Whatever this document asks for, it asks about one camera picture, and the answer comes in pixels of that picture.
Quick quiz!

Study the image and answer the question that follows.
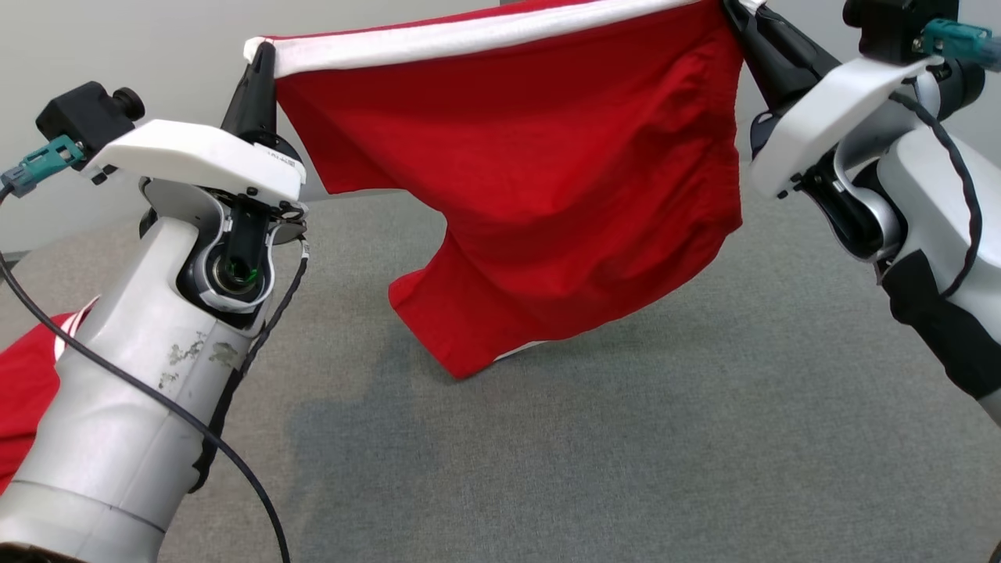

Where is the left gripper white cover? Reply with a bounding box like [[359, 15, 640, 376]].
[[82, 41, 308, 243]]

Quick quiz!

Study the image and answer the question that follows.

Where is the right camera cable teal plug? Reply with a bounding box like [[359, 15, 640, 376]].
[[890, 20, 1001, 299]]

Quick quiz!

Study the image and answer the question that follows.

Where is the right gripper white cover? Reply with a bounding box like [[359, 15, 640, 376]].
[[723, 0, 939, 198]]

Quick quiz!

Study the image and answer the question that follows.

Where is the red Bulls 23 jersey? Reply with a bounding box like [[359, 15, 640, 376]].
[[0, 309, 99, 495]]

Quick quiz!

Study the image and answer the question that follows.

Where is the left camera cable teal plug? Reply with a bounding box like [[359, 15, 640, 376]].
[[0, 134, 292, 563]]

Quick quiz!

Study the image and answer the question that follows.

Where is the red shorts white side stripe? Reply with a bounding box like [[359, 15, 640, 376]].
[[244, 0, 744, 380]]

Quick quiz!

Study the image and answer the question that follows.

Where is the camera cable teal plug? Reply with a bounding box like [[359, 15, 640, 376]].
[[0, 134, 292, 563], [890, 20, 1001, 299]]

